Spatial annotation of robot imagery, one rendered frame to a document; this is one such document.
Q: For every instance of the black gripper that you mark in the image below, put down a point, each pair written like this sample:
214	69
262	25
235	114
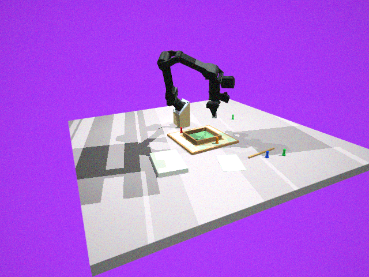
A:
213	104

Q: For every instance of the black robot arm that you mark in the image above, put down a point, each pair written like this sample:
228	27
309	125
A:
208	70

